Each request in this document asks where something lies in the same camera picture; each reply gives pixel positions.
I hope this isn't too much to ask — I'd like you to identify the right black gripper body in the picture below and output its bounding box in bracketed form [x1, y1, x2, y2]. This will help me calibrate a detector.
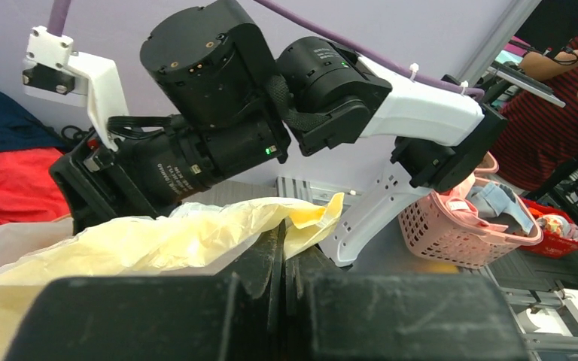
[50, 115, 291, 232]

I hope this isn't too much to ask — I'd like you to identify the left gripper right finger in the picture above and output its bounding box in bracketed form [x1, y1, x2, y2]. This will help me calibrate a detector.
[284, 247, 528, 360]

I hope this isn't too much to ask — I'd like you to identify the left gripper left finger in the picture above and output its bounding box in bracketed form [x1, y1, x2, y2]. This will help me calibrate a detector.
[5, 224, 285, 360]

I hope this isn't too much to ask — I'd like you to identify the pale yellow trash bag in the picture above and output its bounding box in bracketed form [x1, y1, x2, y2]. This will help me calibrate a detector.
[0, 193, 345, 359]

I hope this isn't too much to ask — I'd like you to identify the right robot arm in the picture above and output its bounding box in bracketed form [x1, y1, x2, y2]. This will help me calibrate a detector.
[50, 1, 507, 267]

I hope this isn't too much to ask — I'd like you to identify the pink plastic laundry basket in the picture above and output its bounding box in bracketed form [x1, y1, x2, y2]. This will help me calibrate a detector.
[397, 154, 543, 269]

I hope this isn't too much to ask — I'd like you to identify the red cloth garment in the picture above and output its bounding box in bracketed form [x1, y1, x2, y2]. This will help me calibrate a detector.
[0, 148, 69, 225]

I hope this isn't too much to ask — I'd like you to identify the navy blue cloth garment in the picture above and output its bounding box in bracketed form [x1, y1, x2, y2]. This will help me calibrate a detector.
[0, 92, 70, 153]

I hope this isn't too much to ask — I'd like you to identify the pink garment in basket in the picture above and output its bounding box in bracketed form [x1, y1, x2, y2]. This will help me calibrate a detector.
[432, 173, 509, 232]

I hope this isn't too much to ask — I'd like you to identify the grey blue garment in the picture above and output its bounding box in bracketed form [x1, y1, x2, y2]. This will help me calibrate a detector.
[466, 181, 534, 235]

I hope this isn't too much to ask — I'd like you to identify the red plastic crate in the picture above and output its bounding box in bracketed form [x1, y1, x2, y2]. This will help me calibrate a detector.
[520, 199, 578, 259]

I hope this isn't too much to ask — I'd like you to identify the person in striped shirt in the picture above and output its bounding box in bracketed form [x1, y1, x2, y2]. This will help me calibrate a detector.
[488, 11, 578, 193]

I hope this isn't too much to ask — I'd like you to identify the black cord on floor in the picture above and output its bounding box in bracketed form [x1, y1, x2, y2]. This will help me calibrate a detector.
[59, 124, 96, 148]

